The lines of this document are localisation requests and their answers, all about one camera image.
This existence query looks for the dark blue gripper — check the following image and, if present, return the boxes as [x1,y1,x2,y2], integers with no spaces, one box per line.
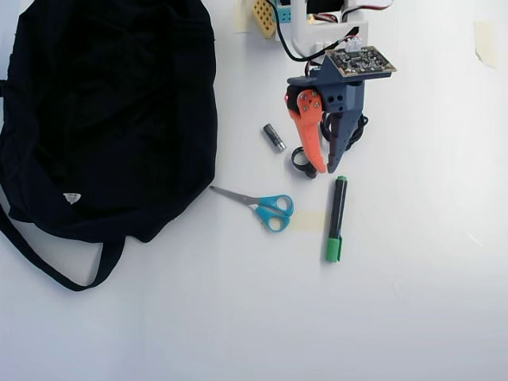
[284,53,366,175]

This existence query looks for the black braided USB cable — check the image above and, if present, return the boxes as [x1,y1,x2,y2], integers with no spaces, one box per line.
[291,112,370,180]

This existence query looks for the black fabric bag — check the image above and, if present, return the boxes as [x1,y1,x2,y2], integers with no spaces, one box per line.
[0,0,221,293]

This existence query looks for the black AA battery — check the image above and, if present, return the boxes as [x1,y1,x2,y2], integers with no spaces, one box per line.
[261,123,287,154]

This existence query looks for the green and black marker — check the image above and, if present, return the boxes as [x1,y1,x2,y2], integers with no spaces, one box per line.
[325,175,349,264]

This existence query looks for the beige masking tape piece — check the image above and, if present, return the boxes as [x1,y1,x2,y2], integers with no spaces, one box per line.
[292,210,329,233]
[231,0,256,35]
[472,20,498,70]

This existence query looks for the light blue plastic block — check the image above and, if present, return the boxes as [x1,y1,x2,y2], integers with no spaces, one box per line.
[271,0,297,37]

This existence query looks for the yellow perforated block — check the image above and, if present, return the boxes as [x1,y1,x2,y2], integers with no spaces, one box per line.
[252,0,278,40]

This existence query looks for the bare camera circuit board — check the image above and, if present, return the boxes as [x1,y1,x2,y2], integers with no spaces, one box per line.
[325,44,399,81]

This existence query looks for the blue handled scissors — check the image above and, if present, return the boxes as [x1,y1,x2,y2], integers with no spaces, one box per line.
[208,185,295,234]

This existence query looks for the black robot wire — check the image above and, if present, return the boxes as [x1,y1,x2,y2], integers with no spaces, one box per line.
[275,15,360,63]

